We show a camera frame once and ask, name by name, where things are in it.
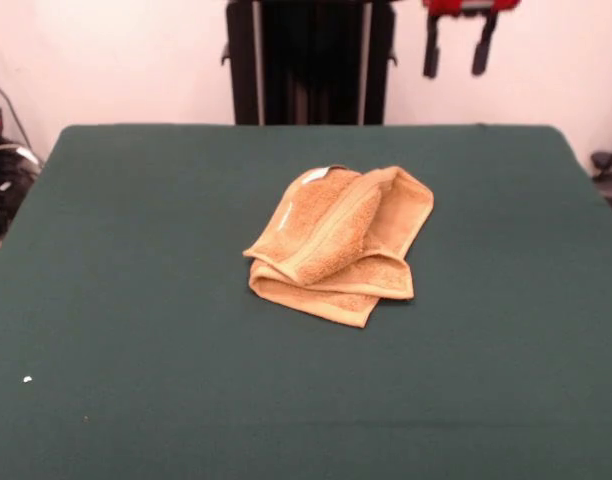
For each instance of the dark green table cloth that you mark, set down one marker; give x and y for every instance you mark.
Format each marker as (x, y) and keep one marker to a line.
(136, 300)

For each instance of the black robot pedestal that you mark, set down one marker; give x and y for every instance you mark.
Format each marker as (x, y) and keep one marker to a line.
(311, 60)

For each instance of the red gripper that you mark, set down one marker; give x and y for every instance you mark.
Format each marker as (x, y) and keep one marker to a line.
(466, 4)

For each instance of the tan terry towel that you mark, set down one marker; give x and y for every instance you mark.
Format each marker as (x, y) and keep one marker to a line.
(336, 235)

